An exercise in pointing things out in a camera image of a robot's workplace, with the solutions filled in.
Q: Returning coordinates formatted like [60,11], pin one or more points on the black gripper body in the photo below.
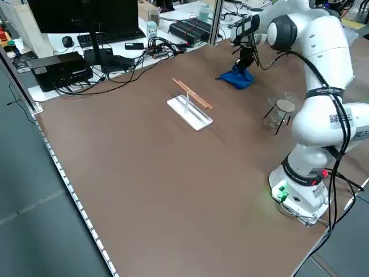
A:
[247,56]

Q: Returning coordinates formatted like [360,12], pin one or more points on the blue rag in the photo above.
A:
[239,79]

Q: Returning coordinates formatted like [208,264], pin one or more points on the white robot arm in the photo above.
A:
[325,57]

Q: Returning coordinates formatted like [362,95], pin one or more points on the white rack with wooden rods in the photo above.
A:
[193,116]

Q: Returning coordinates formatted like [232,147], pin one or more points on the black electronics box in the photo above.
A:
[57,70]

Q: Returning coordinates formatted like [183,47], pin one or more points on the small glass beaker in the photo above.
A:
[290,96]

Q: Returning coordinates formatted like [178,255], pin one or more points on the teal cup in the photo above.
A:
[204,14]

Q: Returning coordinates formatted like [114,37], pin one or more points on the black finned power unit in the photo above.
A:
[190,29]

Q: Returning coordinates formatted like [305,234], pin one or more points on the pale green can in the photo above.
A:
[151,29]

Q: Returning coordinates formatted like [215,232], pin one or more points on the small black flat device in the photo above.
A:
[134,45]

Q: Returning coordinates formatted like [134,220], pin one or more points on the black power adapter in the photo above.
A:
[116,62]

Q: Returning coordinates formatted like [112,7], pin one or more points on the black keyboard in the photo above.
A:
[115,37]

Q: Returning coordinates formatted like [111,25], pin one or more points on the black monitor stand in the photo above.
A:
[96,49]

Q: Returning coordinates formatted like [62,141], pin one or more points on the black monitor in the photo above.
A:
[86,14]

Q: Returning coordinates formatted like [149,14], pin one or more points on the black computer mouse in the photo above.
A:
[67,41]

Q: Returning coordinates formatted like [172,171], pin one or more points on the beige cardboard panel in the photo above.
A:
[31,26]

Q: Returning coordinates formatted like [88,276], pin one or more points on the aluminium frame post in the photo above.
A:
[215,21]

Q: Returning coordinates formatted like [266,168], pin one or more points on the aluminium frame rail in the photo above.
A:
[20,83]

